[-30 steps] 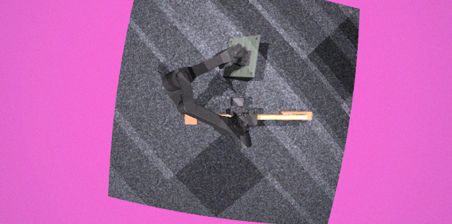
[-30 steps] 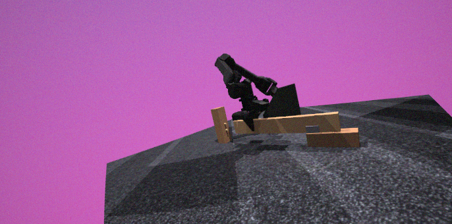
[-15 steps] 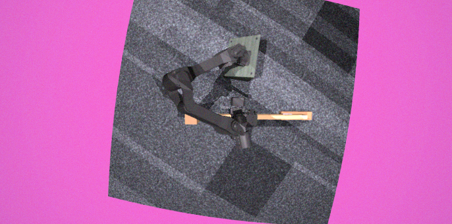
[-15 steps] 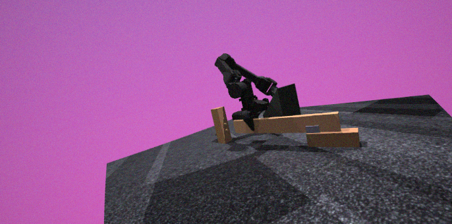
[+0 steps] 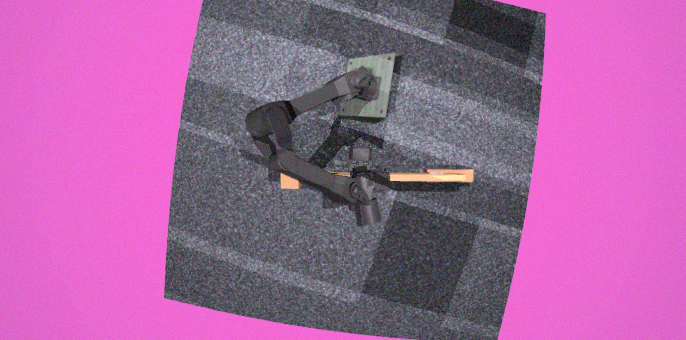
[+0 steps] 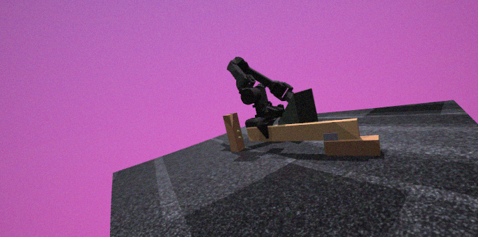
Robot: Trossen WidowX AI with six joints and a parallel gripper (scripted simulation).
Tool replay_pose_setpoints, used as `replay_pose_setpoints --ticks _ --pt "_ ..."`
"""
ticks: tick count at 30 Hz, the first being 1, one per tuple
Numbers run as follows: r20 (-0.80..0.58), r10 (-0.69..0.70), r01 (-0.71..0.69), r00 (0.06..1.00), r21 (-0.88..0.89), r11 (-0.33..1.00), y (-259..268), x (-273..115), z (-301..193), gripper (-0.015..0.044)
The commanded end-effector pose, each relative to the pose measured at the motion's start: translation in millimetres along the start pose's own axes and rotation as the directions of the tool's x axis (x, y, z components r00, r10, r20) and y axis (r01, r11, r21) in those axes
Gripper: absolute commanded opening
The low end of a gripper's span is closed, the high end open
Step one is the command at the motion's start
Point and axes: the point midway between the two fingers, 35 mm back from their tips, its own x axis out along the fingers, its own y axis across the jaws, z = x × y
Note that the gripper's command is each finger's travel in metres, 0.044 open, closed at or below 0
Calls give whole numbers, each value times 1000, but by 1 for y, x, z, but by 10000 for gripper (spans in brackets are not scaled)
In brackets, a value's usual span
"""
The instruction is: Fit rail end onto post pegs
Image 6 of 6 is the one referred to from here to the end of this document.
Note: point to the long wooden rail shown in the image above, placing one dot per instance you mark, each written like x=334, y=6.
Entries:
x=346, y=130

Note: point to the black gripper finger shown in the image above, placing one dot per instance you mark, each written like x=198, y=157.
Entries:
x=264, y=129
x=271, y=122

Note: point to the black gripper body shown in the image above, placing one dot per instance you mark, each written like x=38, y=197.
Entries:
x=259, y=118

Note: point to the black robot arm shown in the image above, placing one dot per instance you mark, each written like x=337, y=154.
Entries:
x=246, y=77

